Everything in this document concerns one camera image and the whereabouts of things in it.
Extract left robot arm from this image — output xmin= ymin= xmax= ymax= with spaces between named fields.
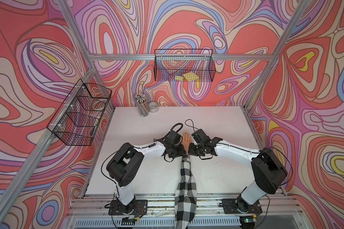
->
xmin=106 ymin=130 xmax=185 ymax=207

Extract mannequin hand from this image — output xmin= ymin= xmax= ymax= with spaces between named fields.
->
xmin=182 ymin=132 xmax=193 ymax=155

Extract black wire basket left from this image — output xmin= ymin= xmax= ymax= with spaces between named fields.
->
xmin=47 ymin=79 xmax=112 ymax=146

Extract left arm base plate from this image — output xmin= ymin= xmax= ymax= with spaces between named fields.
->
xmin=108 ymin=199 xmax=148 ymax=216

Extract yellow sticky notes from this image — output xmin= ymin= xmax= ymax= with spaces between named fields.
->
xmin=174 ymin=72 xmax=200 ymax=82

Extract black wire basket back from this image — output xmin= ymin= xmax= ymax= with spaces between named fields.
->
xmin=154 ymin=48 xmax=216 ymax=82

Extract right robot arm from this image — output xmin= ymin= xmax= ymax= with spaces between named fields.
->
xmin=189 ymin=129 xmax=288 ymax=209

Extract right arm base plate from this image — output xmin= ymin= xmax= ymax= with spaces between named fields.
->
xmin=219 ymin=198 xmax=263 ymax=215

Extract black wire basket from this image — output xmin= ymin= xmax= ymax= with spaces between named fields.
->
xmin=154 ymin=48 xmax=216 ymax=82
xmin=47 ymin=79 xmax=112 ymax=146

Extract cup of pencils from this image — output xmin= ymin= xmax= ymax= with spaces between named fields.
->
xmin=135 ymin=93 xmax=149 ymax=117

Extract plaid sleeve mannequin forearm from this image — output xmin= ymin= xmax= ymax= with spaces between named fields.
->
xmin=174 ymin=155 xmax=197 ymax=229

